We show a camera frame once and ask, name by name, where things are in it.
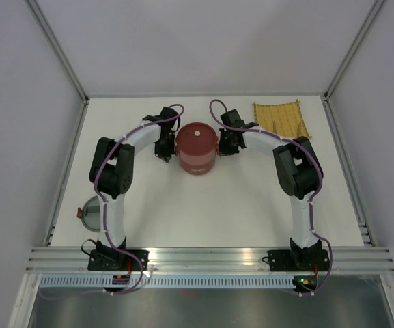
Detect red lid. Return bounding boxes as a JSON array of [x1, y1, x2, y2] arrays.
[[175, 122, 217, 154]]

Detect red steel bowl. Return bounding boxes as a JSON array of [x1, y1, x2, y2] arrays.
[[179, 153, 216, 176], [173, 122, 221, 161]]

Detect grey transparent lid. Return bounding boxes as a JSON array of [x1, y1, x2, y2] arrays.
[[76, 196, 101, 232]]

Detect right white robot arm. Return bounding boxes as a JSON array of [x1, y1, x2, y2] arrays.
[[219, 109, 330, 272]]

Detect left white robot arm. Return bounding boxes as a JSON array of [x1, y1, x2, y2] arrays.
[[88, 104, 184, 272]]

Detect yellow bamboo mat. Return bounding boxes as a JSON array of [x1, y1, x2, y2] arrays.
[[253, 100, 311, 139]]

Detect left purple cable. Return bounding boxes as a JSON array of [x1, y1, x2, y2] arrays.
[[93, 103, 186, 295]]

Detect purple cable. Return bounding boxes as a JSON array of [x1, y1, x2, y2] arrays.
[[93, 103, 186, 295], [209, 99, 333, 298]]

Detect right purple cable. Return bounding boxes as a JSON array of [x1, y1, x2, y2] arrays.
[[209, 99, 333, 298]]

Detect white slotted cable duct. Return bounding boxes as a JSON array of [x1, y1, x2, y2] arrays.
[[40, 274, 294, 289]]

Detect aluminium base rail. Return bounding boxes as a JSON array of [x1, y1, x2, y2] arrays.
[[25, 247, 394, 275]]

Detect left aluminium frame post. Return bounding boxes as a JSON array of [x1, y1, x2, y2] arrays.
[[25, 0, 89, 103]]

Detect aluminium frame post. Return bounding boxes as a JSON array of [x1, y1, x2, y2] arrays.
[[323, 0, 387, 102], [25, 0, 89, 103]]

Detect right aluminium frame post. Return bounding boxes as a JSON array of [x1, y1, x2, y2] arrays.
[[323, 0, 387, 102]]

